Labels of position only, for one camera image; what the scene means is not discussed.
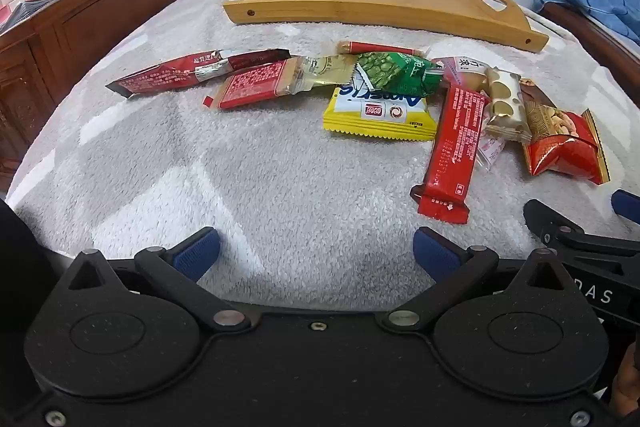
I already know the brown nut packet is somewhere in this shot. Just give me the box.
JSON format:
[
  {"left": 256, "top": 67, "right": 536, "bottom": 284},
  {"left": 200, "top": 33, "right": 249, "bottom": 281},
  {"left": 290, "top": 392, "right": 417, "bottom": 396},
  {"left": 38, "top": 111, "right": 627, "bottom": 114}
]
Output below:
[{"left": 517, "top": 77, "right": 557, "bottom": 110}]

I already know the red long bar packet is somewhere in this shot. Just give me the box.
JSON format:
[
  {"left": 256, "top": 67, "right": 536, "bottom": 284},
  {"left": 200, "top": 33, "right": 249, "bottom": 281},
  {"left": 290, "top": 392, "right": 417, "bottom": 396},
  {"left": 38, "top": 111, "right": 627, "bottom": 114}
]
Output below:
[{"left": 410, "top": 74, "right": 490, "bottom": 226}]

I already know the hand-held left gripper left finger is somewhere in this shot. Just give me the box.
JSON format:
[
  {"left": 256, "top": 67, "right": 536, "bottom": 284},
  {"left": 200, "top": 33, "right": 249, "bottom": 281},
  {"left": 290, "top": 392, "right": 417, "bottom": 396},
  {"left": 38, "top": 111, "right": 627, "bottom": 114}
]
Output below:
[{"left": 65, "top": 227, "right": 251, "bottom": 333}]

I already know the grey white checked blanket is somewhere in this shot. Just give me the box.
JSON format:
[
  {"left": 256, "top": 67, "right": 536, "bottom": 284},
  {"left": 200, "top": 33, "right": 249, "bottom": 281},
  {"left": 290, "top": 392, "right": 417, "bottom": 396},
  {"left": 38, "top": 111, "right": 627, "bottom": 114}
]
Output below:
[{"left": 5, "top": 0, "right": 640, "bottom": 308}]

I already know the dark red long snack packet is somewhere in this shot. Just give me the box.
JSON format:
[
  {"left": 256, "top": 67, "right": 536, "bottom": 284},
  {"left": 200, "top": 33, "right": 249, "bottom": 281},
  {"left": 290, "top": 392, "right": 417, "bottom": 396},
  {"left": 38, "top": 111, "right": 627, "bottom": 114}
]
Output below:
[{"left": 105, "top": 49, "right": 292, "bottom": 98}]

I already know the yellow wafer packet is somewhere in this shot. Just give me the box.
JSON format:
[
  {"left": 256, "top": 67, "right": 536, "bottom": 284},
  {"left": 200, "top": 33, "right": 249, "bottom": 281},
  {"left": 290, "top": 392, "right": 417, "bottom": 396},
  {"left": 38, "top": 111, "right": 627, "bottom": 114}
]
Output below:
[{"left": 322, "top": 79, "right": 438, "bottom": 142}]

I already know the person's right hand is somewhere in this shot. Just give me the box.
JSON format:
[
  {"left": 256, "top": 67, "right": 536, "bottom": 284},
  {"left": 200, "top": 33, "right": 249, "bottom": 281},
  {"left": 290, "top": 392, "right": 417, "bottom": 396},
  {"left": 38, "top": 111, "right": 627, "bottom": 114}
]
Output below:
[{"left": 611, "top": 344, "right": 640, "bottom": 419}]

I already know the red crinkly nut bag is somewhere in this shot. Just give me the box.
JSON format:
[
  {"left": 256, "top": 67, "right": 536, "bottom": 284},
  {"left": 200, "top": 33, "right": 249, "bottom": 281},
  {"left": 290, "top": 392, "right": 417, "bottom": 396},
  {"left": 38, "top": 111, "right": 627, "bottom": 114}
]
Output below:
[{"left": 521, "top": 104, "right": 612, "bottom": 186}]

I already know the red snack packet tan border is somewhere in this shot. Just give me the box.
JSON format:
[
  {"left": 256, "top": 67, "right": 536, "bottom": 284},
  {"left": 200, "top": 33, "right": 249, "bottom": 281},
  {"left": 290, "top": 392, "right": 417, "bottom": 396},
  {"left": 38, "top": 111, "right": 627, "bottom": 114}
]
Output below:
[{"left": 202, "top": 59, "right": 297, "bottom": 110}]

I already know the pink clear snack packet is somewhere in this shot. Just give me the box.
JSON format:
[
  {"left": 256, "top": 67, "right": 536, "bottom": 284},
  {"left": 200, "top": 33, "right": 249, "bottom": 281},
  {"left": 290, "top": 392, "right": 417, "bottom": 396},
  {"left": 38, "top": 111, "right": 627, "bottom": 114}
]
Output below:
[{"left": 430, "top": 56, "right": 507, "bottom": 170}]

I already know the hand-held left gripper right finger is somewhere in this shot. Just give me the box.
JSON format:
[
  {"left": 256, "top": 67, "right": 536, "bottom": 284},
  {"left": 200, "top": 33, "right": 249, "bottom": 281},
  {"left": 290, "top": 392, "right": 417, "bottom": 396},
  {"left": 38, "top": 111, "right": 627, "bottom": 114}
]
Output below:
[{"left": 382, "top": 227, "right": 571, "bottom": 333}]

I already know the wooden tray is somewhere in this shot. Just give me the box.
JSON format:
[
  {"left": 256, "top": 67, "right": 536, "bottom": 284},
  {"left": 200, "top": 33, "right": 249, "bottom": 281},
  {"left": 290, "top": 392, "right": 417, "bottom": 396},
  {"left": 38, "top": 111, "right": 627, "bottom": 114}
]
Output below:
[{"left": 222, "top": 0, "right": 550, "bottom": 54}]

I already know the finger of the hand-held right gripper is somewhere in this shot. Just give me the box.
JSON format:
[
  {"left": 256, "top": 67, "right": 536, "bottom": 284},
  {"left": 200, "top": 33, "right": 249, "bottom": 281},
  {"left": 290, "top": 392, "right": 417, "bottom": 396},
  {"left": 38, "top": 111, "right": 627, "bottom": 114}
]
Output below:
[
  {"left": 523, "top": 199, "right": 640, "bottom": 257},
  {"left": 611, "top": 189, "right": 640, "bottom": 224}
]

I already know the green snack packet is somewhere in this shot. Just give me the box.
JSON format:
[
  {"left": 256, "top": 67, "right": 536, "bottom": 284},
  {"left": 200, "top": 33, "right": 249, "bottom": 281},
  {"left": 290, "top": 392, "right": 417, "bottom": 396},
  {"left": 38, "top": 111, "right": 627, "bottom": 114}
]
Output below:
[{"left": 354, "top": 51, "right": 444, "bottom": 98}]

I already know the cream gold snack packet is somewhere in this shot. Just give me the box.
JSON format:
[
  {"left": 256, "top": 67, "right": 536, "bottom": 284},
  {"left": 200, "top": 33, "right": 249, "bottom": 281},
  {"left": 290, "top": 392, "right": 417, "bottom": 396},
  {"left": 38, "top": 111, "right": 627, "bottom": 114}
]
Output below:
[{"left": 285, "top": 55, "right": 359, "bottom": 95}]

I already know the small red sausage stick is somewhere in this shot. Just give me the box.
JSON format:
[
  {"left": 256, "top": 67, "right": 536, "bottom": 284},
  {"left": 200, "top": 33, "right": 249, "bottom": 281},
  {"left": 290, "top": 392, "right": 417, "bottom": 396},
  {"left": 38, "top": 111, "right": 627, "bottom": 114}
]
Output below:
[{"left": 337, "top": 41, "right": 432, "bottom": 58}]

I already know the white gold dotted candy packet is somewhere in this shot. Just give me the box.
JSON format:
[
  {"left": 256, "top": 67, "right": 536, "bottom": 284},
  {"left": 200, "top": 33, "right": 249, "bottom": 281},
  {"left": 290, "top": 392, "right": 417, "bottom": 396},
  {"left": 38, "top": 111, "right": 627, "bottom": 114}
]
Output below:
[{"left": 485, "top": 67, "right": 533, "bottom": 142}]

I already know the wooden cabinet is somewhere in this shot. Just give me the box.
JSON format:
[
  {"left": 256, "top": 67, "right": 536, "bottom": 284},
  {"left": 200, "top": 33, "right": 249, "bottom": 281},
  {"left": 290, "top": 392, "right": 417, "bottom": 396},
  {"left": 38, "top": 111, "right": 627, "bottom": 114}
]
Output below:
[{"left": 0, "top": 0, "right": 186, "bottom": 195}]

